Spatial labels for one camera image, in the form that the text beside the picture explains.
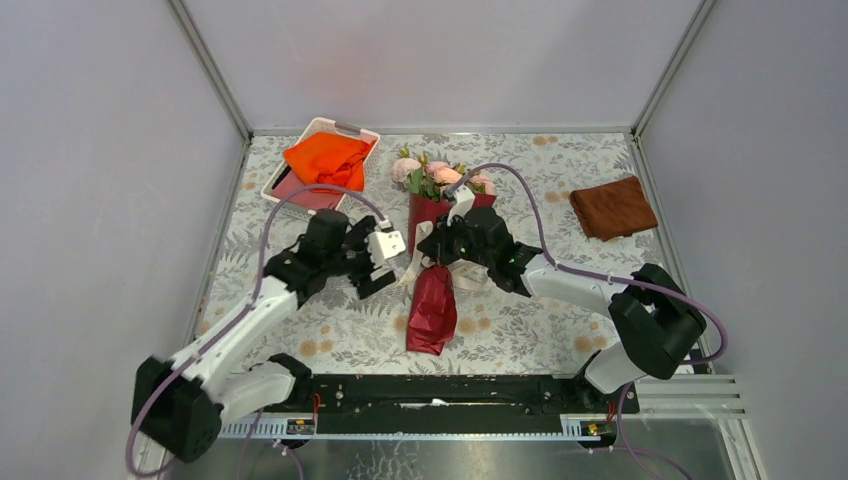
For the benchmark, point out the dark red wrapping paper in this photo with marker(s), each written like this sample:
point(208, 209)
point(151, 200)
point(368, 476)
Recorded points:
point(433, 317)

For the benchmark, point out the cream printed ribbon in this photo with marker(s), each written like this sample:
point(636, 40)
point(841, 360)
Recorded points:
point(465, 275)

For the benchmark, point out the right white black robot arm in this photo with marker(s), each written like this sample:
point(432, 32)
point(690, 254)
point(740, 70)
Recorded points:
point(656, 328)

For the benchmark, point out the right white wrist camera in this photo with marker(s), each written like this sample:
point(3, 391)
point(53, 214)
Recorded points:
point(461, 199)

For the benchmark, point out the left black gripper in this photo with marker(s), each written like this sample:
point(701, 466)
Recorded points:
point(357, 237)

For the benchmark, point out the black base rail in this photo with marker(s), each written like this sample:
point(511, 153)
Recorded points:
point(448, 405)

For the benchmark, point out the white plastic basket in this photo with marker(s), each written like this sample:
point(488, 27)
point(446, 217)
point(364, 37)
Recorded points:
point(283, 181)

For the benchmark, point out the brown folded cloth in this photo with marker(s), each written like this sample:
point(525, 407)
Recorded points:
point(615, 209)

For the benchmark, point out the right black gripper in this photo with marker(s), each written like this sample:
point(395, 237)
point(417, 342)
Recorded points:
point(436, 245)

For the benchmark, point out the orange folded cloth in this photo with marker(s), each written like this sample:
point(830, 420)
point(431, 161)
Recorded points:
point(332, 159)

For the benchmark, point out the pink fake flower bunch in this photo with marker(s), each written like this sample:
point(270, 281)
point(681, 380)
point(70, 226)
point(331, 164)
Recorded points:
point(425, 174)

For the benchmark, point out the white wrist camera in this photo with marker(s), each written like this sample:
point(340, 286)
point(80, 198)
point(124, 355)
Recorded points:
point(384, 245)
point(461, 199)

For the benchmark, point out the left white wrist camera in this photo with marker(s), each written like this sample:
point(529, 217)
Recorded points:
point(384, 245)

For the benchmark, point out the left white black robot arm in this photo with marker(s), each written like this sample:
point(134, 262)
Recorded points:
point(183, 402)

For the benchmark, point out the floral patterned table mat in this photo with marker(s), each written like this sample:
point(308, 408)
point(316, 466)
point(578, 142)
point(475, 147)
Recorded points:
point(497, 332)

